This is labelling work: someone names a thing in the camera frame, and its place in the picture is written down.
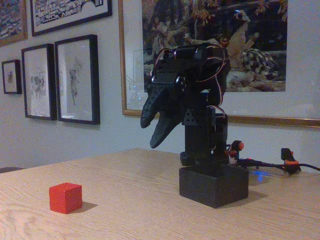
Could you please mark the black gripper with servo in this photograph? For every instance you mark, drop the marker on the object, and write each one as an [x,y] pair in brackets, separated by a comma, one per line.
[167,97]

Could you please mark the small black framed picture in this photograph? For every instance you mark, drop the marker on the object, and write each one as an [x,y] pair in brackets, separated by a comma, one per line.
[11,76]

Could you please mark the black framed cityscape print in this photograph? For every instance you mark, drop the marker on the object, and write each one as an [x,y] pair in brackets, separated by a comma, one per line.
[72,12]

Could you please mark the black framed sketch drawing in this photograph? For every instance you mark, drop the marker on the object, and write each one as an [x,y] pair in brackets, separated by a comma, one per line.
[37,82]

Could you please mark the black orange table clamp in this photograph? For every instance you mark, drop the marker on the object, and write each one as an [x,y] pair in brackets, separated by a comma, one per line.
[288,160]
[236,147]

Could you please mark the wooden framed colourful picture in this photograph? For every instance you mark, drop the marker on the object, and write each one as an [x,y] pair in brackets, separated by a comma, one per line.
[12,20]

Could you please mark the black box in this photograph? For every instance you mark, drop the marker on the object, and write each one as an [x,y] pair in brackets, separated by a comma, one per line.
[212,190]

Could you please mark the red cube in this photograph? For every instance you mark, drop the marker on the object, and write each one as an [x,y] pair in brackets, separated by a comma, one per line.
[65,198]

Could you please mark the large gold framed painting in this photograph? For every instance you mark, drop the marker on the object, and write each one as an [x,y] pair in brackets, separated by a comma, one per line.
[300,75]

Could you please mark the black framed figure drawing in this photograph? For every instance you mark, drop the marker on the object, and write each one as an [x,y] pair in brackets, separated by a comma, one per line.
[77,80]

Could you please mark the motor controller board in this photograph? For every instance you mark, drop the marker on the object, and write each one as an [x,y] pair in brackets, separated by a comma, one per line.
[232,160]

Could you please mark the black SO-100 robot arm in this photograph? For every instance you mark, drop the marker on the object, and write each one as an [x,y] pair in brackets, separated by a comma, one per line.
[200,140]

